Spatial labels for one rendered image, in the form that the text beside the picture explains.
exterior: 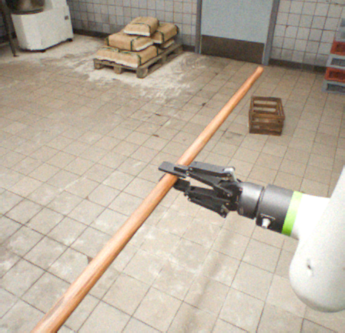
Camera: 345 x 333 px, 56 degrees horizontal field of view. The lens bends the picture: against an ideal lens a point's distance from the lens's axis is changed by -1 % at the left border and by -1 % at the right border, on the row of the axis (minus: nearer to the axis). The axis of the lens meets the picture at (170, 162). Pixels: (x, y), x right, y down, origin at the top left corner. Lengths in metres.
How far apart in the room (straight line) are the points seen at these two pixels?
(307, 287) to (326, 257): 0.07
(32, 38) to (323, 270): 5.46
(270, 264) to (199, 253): 0.43
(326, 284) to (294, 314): 1.44
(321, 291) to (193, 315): 1.36
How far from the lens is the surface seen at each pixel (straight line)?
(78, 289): 0.56
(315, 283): 0.57
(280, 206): 0.67
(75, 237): 2.27
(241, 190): 0.70
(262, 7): 4.92
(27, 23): 5.67
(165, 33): 4.92
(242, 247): 2.18
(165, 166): 0.76
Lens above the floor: 1.66
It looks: 36 degrees down
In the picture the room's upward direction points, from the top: straight up
